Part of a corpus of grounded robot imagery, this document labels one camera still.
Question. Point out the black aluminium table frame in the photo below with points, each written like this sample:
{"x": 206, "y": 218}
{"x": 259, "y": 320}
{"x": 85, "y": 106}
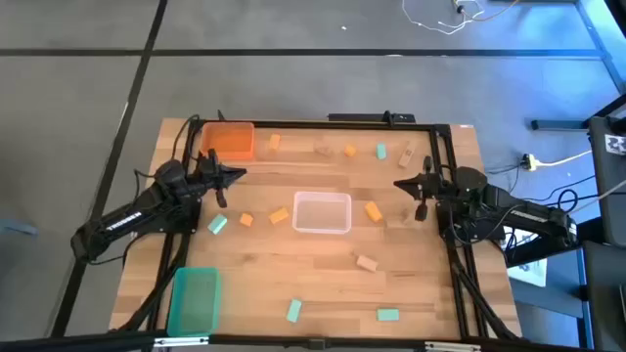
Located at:
{"x": 293, "y": 124}

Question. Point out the blue metal floor bar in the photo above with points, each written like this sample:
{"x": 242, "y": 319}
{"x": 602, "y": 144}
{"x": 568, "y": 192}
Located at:
{"x": 557, "y": 124}

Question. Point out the orange plastic bin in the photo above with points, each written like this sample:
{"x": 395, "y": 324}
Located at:
{"x": 227, "y": 142}

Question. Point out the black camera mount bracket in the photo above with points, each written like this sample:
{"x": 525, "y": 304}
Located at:
{"x": 362, "y": 117}

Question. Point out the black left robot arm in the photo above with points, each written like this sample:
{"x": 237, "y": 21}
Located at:
{"x": 127, "y": 220}

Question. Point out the white paper sheet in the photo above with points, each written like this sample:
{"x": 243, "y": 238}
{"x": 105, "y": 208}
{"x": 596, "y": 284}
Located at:
{"x": 530, "y": 274}

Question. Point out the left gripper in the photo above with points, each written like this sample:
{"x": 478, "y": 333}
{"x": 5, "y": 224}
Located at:
{"x": 210, "y": 176}

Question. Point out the teal plastic bin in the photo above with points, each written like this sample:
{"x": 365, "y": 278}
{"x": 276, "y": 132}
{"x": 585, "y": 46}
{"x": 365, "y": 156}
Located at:
{"x": 195, "y": 303}

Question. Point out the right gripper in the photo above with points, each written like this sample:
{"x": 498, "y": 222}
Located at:
{"x": 433, "y": 188}

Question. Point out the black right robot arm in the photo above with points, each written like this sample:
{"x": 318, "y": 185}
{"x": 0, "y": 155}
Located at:
{"x": 528, "y": 212}

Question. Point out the blue tape strip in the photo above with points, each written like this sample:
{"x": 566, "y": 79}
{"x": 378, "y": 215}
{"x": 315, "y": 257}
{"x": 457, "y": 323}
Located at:
{"x": 17, "y": 227}

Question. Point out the teal block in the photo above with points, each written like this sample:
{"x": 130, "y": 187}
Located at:
{"x": 217, "y": 224}
{"x": 381, "y": 151}
{"x": 294, "y": 310}
{"x": 388, "y": 314}

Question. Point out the black white marker tag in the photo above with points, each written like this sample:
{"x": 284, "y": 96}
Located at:
{"x": 615, "y": 144}

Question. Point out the white power strip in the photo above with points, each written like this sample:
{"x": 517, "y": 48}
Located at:
{"x": 528, "y": 161}

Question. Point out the silver metal bracket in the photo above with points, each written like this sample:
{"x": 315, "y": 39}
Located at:
{"x": 452, "y": 346}
{"x": 181, "y": 341}

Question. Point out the clear plastic bin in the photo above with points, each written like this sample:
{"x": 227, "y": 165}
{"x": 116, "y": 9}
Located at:
{"x": 323, "y": 212}

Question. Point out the black crossbar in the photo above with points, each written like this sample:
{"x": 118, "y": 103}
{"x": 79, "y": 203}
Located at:
{"x": 98, "y": 342}

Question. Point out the long printed wooden block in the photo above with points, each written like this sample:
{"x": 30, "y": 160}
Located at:
{"x": 407, "y": 154}

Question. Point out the dark grey cabinet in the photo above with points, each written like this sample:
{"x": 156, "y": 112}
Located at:
{"x": 606, "y": 195}

